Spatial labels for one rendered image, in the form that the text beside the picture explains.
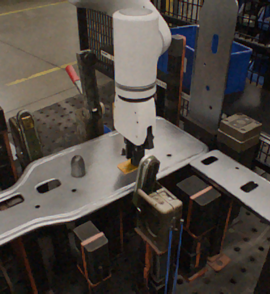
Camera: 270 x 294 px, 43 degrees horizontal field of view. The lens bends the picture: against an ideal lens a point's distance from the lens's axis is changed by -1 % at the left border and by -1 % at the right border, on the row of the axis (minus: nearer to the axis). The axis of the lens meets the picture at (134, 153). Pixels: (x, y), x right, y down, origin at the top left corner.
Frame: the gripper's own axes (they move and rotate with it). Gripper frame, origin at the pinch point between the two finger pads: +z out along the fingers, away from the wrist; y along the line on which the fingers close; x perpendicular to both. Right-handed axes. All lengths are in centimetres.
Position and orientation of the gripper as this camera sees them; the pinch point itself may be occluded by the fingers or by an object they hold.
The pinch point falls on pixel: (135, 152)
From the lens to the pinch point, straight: 80.3
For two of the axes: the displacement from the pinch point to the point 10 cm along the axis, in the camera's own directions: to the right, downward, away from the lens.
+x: 8.1, -3.4, 4.8
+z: 0.0, 8.1, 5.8
